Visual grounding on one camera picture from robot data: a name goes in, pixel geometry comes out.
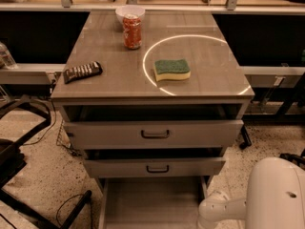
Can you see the grey drawer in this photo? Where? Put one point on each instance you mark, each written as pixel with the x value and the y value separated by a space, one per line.
pixel 153 134
pixel 152 203
pixel 162 167

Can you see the grey wooden drawer cabinet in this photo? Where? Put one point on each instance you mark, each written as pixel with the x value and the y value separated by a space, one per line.
pixel 127 90

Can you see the clear plastic water bottle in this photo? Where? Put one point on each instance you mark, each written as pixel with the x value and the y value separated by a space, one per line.
pixel 6 59

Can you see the orange soda can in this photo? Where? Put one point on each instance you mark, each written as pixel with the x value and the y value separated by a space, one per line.
pixel 132 31

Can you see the green yellow sponge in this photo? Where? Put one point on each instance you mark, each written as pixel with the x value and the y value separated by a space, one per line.
pixel 171 70

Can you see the grey window ledge rail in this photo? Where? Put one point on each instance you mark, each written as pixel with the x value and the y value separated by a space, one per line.
pixel 31 74

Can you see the black chair caster base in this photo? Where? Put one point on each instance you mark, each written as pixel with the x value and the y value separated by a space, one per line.
pixel 298 160

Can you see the dark chocolate bar packet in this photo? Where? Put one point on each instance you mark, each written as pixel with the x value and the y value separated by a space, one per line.
pixel 81 72

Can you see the black office chair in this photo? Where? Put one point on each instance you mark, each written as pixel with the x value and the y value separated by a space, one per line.
pixel 12 161

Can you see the white bowl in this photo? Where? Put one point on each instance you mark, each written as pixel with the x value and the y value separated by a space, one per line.
pixel 129 9

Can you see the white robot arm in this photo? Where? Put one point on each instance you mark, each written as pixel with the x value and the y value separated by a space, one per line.
pixel 275 199

